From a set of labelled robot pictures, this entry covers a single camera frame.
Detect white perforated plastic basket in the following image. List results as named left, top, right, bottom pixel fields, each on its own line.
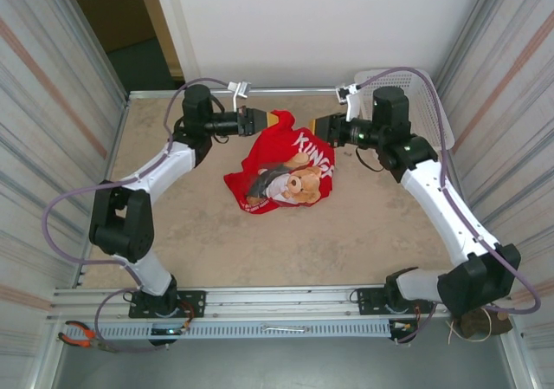
left=353, top=68, right=455, bottom=160

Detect brown cloth pouch with string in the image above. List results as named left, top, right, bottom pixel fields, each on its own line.
left=445, top=306, right=514, bottom=342

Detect small circuit board with wires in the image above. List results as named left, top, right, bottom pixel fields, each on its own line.
left=389, top=319, right=419, bottom=334

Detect aluminium table edge bar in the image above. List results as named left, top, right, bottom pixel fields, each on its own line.
left=127, top=87, right=358, bottom=100

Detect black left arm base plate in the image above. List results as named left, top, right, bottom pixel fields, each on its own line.
left=128, top=290, right=207, bottom=320

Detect white door frame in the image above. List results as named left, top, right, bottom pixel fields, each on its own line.
left=133, top=0, right=204, bottom=90

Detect grey slotted cable duct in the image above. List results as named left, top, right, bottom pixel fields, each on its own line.
left=93, top=319, right=393, bottom=340

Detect red t-shirt with bear print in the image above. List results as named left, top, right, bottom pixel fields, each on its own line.
left=223, top=109, right=338, bottom=216

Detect thin black right gripper wire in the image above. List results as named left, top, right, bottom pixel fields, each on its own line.
left=354, top=146, right=386, bottom=173

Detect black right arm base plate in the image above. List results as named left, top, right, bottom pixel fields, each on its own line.
left=357, top=287, right=435, bottom=316

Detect orange-handled pliers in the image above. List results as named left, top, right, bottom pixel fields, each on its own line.
left=57, top=320, right=120, bottom=354

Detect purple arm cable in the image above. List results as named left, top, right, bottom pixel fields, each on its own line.
left=44, top=76, right=233, bottom=354
left=357, top=67, right=542, bottom=346

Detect small circuit board green light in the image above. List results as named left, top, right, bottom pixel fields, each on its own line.
left=149, top=326, right=190, bottom=337

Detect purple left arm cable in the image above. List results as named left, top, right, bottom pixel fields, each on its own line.
left=44, top=76, right=233, bottom=354

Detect aluminium mounting rail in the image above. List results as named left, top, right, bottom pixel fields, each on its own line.
left=47, top=282, right=519, bottom=323

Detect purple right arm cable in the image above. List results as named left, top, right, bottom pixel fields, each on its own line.
left=357, top=67, right=542, bottom=346

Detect small silver wrench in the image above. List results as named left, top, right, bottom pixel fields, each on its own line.
left=261, top=323, right=312, bottom=334

